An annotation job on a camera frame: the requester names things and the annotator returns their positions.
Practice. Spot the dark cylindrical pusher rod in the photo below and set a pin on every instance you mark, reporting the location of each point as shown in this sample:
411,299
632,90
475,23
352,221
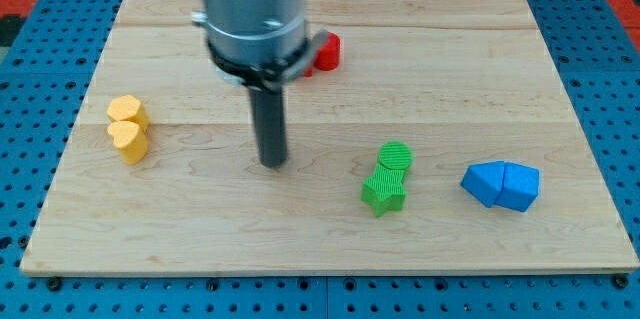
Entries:
268,114

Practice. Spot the red circle block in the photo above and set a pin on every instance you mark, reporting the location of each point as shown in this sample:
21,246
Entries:
328,56

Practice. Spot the yellow heart block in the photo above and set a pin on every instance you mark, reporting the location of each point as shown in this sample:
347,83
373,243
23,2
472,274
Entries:
129,140

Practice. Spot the yellow hexagon block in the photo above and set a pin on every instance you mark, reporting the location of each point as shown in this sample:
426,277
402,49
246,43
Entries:
128,108

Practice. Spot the blue left block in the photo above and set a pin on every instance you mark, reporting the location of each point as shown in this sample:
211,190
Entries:
484,181

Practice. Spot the green circle block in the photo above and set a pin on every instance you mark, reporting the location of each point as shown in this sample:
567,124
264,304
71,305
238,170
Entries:
395,155

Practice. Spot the red block behind arm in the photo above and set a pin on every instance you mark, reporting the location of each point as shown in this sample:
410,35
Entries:
309,71

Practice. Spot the blue right block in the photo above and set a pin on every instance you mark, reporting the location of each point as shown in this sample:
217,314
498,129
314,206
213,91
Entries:
520,187

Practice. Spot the green star block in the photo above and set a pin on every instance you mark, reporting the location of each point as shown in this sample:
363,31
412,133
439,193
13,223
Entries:
384,190

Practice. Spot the wooden board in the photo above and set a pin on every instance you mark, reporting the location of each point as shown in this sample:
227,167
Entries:
460,82

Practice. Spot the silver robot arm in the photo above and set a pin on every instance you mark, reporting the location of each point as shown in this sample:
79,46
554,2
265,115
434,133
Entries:
262,45

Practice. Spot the blue block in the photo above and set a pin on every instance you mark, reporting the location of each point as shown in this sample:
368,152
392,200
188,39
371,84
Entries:
484,181
520,187

